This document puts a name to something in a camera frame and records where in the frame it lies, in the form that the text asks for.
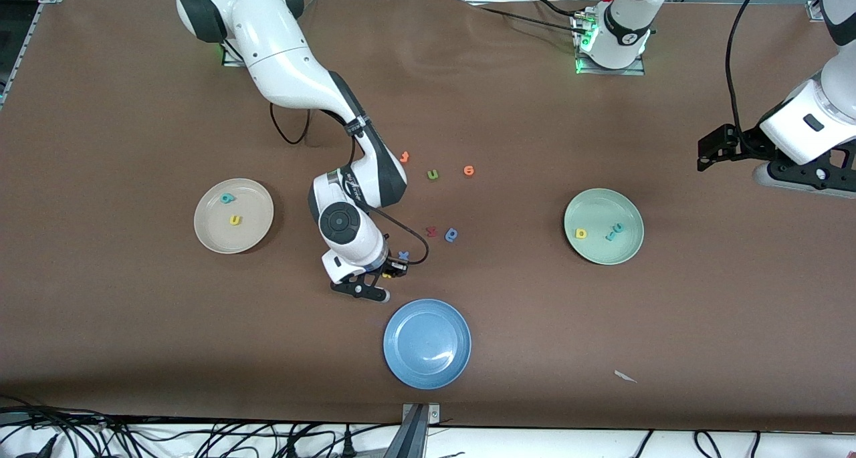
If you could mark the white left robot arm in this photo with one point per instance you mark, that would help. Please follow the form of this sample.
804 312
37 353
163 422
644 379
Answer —
628 17

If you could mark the blue plate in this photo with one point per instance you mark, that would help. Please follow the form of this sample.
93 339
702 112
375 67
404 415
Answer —
426 344

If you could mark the pale green plate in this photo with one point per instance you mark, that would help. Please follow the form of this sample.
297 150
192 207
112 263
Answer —
602 210

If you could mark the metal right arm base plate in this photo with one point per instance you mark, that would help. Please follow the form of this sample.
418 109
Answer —
231 60

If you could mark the beige brown plate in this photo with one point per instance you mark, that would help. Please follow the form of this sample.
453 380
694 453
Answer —
254 234

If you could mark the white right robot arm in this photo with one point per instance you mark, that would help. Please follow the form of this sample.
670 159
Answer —
281 57

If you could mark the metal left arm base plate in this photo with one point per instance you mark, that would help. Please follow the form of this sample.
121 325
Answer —
635 71

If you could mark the white paper scrap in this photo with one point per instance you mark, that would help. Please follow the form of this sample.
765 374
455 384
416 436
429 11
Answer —
624 376

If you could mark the silver metal bracket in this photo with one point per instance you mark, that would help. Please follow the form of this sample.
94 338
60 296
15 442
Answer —
433 414

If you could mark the aluminium table rail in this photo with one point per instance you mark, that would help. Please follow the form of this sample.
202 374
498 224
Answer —
20 50

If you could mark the blue letter a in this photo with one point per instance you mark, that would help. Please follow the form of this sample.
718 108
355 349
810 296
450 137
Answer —
452 235

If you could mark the grey aluminium beam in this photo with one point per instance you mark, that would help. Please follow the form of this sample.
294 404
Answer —
408 441

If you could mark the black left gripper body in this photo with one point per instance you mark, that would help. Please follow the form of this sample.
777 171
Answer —
747 142

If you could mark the brown paper table cover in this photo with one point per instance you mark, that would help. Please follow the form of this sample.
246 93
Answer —
134 311

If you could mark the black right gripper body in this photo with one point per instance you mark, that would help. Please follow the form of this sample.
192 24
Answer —
388 269

